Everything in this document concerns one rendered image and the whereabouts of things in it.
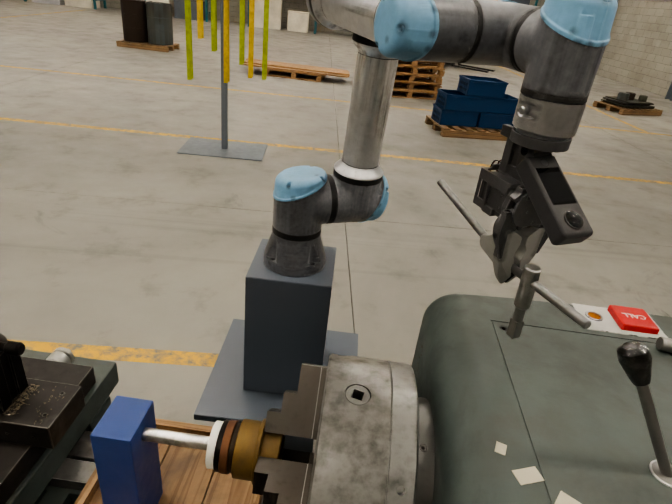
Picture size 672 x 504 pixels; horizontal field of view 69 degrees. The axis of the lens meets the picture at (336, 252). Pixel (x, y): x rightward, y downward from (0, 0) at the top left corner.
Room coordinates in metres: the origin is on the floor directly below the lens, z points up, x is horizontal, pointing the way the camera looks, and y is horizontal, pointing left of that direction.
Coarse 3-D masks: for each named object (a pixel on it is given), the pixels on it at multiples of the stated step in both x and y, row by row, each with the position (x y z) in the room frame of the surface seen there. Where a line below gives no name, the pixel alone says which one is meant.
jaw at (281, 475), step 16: (256, 464) 0.45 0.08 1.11; (272, 464) 0.45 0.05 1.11; (288, 464) 0.46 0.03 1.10; (304, 464) 0.46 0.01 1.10; (256, 480) 0.43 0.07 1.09; (272, 480) 0.42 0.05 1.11; (288, 480) 0.43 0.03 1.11; (304, 480) 0.43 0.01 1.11; (272, 496) 0.40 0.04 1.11; (288, 496) 0.40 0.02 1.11; (304, 496) 0.41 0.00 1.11
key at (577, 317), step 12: (444, 192) 0.75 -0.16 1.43; (456, 204) 0.72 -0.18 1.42; (468, 216) 0.69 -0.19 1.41; (480, 228) 0.66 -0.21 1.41; (516, 276) 0.58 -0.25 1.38; (540, 288) 0.54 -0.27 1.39; (552, 300) 0.52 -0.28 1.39; (564, 312) 0.50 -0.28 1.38; (576, 312) 0.49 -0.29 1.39; (588, 324) 0.47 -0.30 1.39
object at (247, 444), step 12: (228, 420) 0.52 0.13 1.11; (252, 420) 0.52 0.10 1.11; (264, 420) 0.51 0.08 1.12; (228, 432) 0.49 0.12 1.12; (240, 432) 0.49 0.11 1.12; (252, 432) 0.49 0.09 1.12; (264, 432) 0.50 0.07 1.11; (216, 444) 0.47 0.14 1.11; (228, 444) 0.47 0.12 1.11; (240, 444) 0.47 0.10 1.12; (252, 444) 0.47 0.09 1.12; (264, 444) 0.48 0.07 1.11; (276, 444) 0.48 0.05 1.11; (216, 456) 0.46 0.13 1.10; (228, 456) 0.46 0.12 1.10; (240, 456) 0.46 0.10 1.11; (252, 456) 0.46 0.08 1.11; (264, 456) 0.47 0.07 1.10; (276, 456) 0.47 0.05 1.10; (216, 468) 0.46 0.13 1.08; (228, 468) 0.46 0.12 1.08; (240, 468) 0.45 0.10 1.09; (252, 468) 0.45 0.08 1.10; (252, 480) 0.45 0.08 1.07
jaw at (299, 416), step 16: (304, 368) 0.56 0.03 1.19; (320, 368) 0.56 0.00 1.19; (304, 384) 0.54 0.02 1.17; (320, 384) 0.55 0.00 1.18; (288, 400) 0.53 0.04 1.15; (304, 400) 0.53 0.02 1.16; (320, 400) 0.53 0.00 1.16; (272, 416) 0.51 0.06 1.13; (288, 416) 0.51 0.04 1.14; (304, 416) 0.51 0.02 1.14; (272, 432) 0.50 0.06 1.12; (288, 432) 0.50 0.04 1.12; (304, 432) 0.50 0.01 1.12
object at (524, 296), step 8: (528, 264) 0.57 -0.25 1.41; (528, 272) 0.56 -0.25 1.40; (536, 272) 0.55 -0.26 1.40; (520, 280) 0.57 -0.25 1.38; (528, 280) 0.56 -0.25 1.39; (536, 280) 0.56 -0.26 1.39; (520, 288) 0.56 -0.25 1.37; (528, 288) 0.55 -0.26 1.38; (520, 296) 0.56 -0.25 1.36; (528, 296) 0.55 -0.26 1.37; (520, 304) 0.56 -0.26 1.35; (528, 304) 0.56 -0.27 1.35; (520, 312) 0.56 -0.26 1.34; (512, 320) 0.57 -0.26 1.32; (520, 320) 0.56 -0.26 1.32; (512, 328) 0.56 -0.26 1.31; (520, 328) 0.56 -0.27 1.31; (512, 336) 0.56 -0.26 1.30
